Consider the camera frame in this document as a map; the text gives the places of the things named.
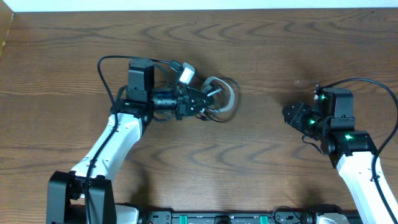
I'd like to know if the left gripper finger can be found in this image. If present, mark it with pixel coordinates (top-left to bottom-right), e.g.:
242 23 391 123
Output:
187 87 215 101
188 99 215 116

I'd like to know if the black USB cable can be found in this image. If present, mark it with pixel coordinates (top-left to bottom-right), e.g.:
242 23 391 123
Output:
195 76 241 123

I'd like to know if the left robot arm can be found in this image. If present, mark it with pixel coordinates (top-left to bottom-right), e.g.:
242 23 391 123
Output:
46 56 215 223

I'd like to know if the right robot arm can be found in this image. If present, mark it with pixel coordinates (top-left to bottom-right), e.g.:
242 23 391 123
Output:
282 87 397 223

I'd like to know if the left camera cable black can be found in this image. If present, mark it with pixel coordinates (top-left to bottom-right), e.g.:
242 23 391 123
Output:
83 55 183 224

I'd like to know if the camera cable black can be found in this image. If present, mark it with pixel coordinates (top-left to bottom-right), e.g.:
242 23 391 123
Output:
83 55 183 224
315 83 397 223

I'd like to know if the right camera cable black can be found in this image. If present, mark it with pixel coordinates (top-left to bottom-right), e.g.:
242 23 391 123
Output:
315 83 397 223

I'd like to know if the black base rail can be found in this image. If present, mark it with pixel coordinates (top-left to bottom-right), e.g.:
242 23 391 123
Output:
137 209 317 224

